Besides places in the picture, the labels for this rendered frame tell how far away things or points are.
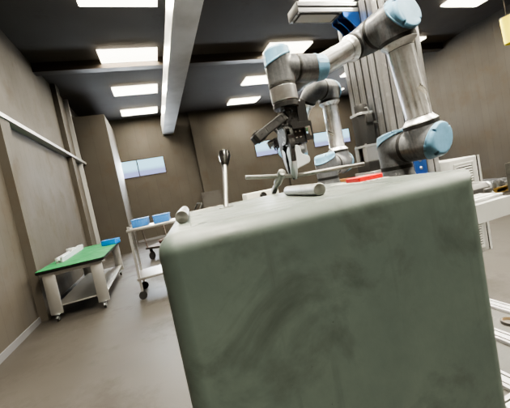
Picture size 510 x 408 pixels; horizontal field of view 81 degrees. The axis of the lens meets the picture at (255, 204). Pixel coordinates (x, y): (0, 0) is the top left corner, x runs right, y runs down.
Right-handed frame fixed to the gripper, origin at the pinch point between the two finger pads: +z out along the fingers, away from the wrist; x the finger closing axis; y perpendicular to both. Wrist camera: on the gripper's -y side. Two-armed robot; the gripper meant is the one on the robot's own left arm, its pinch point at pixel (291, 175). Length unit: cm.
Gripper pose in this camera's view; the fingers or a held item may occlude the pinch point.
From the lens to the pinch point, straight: 85.1
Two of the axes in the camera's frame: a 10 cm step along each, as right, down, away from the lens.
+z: 1.9, 9.8, 0.6
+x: -2.1, -0.2, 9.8
